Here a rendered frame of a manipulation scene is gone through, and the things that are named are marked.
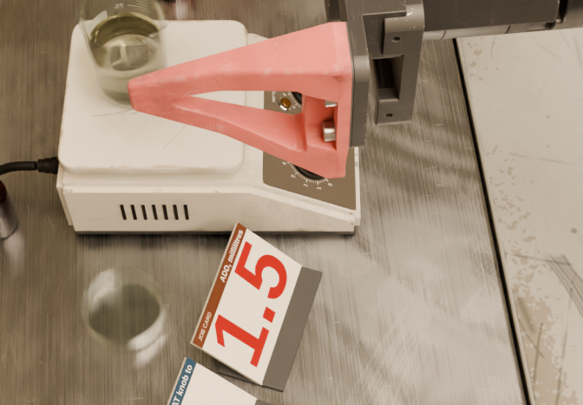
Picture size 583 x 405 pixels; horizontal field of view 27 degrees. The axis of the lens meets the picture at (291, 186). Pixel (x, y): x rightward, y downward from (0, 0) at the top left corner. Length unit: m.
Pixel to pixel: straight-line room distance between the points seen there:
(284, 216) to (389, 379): 0.13
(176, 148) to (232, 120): 0.36
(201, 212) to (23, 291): 0.13
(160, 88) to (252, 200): 0.39
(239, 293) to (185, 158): 0.10
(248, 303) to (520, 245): 0.20
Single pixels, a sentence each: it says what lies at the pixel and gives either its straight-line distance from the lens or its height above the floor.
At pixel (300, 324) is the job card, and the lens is 0.81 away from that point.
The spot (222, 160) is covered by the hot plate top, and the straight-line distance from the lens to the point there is 0.77.
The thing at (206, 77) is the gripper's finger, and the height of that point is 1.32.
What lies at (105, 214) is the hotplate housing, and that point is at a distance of 0.82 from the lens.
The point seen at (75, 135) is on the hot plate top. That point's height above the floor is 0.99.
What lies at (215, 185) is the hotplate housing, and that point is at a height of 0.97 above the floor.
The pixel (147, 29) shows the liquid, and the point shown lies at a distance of 0.79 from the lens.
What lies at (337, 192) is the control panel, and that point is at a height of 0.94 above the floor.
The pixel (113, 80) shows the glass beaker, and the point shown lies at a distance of 0.78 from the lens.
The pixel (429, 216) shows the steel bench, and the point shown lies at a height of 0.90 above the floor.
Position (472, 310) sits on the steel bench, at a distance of 0.83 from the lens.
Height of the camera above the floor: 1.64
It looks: 59 degrees down
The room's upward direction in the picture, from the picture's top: straight up
